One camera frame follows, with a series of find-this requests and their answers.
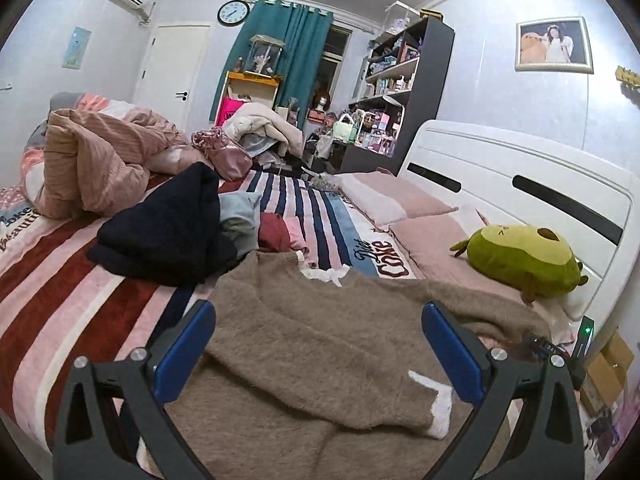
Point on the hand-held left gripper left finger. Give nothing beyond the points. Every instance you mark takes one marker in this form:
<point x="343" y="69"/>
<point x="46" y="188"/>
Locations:
<point x="181" y="352"/>

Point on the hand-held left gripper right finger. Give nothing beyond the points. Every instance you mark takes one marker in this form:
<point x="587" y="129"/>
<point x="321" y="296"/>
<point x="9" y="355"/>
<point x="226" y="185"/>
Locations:
<point x="452" y="352"/>

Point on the brown fuzzy sweater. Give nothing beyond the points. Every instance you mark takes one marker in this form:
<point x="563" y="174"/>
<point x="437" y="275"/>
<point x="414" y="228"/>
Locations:
<point x="300" y="360"/>

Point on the pink pillow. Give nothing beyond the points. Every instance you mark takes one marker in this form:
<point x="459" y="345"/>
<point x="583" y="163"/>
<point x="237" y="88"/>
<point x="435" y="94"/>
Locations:
<point x="435" y="245"/>
<point x="390" y="195"/>

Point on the green avocado plush toy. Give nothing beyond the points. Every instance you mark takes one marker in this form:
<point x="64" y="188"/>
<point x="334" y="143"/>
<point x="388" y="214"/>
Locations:
<point x="520" y="257"/>

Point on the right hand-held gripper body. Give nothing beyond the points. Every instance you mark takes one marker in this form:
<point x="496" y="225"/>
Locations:
<point x="570" y="350"/>

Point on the black knit garment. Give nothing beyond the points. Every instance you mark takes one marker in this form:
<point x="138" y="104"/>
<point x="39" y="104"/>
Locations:
<point x="165" y="230"/>

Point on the light blue garment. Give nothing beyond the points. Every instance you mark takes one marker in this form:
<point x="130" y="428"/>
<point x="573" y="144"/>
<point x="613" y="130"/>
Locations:
<point x="240" y="217"/>

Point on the dark red garment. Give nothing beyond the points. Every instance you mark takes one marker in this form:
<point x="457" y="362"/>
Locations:
<point x="274" y="232"/>

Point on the cardboard box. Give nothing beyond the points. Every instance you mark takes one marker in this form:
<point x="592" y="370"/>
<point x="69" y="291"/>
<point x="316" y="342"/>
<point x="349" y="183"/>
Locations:
<point x="605" y="372"/>

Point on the white bed headboard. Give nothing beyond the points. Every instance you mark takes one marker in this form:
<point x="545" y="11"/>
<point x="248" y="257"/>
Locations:
<point x="525" y="185"/>

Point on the pink satin garment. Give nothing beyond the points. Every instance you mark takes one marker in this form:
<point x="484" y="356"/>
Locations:
<point x="222" y="152"/>

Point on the pink ribbed quilt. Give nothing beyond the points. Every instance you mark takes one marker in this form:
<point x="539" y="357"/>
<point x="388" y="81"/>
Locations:
<point x="95" y="160"/>

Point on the cream blanket pile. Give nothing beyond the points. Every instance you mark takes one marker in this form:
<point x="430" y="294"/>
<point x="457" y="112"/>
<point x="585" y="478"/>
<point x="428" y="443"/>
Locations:
<point x="265" y="127"/>

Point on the dark bookshelf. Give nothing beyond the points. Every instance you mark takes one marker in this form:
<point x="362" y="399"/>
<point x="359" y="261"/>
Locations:
<point x="400" y="95"/>

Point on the white door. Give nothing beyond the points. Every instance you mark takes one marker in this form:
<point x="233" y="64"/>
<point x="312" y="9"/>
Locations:
<point x="172" y="75"/>

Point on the glass display case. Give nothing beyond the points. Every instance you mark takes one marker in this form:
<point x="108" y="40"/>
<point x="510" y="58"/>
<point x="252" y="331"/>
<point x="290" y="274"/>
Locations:
<point x="266" y="55"/>

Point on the teal curtain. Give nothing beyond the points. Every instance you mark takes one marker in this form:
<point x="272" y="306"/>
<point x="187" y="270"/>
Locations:
<point x="280" y="55"/>

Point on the window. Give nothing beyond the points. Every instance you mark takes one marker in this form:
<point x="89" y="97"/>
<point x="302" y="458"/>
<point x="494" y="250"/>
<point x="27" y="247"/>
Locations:
<point x="335" y="55"/>

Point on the yellow frame shelf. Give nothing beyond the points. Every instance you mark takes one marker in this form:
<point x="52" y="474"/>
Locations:
<point x="247" y="95"/>

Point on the wall poster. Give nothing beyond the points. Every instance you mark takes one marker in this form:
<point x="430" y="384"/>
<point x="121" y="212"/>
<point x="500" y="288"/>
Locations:
<point x="76" y="47"/>

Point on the framed wall photo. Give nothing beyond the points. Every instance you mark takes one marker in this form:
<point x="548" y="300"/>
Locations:
<point x="554" y="44"/>

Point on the round wall clock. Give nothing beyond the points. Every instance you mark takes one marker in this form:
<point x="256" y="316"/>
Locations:
<point x="233" y="12"/>

